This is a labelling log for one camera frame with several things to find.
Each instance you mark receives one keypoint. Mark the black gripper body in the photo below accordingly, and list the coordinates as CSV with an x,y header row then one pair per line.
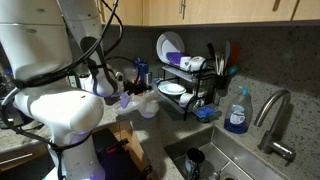
x,y
132,88

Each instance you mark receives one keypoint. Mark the clear plastic bowl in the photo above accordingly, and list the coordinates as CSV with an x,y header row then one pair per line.
x,y
150,96

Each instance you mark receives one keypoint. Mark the white ceramic bowl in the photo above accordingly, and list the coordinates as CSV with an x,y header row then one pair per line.
x,y
149,111

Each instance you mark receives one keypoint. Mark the purple plastic bowl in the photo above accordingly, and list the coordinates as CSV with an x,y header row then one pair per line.
x,y
175,57

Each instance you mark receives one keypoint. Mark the steel tumbler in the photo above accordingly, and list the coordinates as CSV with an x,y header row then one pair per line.
x,y
148,79

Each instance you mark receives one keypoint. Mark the orange plastic bag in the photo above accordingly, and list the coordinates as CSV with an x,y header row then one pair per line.
x,y
134,75

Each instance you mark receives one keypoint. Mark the blue water jug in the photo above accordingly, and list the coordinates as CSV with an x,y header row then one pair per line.
x,y
142,68

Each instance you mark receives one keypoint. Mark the round white dinner plate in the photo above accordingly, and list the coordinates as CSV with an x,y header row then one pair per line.
x,y
171,89

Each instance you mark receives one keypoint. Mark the large white platter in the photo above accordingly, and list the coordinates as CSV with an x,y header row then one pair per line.
x,y
170,41

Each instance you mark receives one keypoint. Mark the white mug with red print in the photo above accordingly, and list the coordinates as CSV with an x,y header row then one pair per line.
x,y
196,63

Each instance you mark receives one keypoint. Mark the blue sponge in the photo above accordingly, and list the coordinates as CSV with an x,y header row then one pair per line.
x,y
206,111

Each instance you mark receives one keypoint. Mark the black kitchen utensil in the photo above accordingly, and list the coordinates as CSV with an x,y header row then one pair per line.
x,y
211,51

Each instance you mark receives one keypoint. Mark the utensil holder caddy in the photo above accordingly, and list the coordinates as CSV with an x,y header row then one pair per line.
x,y
222,85

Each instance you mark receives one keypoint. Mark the light wooden utensils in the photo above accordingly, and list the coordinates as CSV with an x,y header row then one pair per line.
x,y
219,63

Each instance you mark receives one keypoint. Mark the black mug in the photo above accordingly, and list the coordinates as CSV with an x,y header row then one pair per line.
x,y
194,163

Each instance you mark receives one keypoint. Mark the blue spatula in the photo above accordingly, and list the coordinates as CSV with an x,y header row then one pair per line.
x,y
226,50

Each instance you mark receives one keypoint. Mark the small blue utensil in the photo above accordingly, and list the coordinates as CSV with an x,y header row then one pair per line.
x,y
233,70

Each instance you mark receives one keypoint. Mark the red spatula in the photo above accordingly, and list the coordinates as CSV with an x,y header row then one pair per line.
x,y
234,53

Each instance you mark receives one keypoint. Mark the blue dish soap bottle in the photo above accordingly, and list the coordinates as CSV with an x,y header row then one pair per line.
x,y
238,113

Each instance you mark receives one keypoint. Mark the metal spoon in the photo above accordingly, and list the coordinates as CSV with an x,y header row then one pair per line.
x,y
220,170

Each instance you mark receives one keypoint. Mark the steel kitchen sink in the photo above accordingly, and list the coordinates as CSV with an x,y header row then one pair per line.
x,y
240,156

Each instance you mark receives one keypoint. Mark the black kitchen appliance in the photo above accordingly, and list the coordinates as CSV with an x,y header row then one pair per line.
x,y
8,113

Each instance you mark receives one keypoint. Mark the steel kitchen faucet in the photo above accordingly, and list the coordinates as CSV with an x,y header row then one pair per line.
x,y
271,110

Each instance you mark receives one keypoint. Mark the wooden base cabinet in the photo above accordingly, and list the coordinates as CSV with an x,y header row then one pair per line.
x,y
20,160

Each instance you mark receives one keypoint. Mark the wooden wall cabinet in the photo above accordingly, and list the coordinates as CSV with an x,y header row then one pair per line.
x,y
226,11

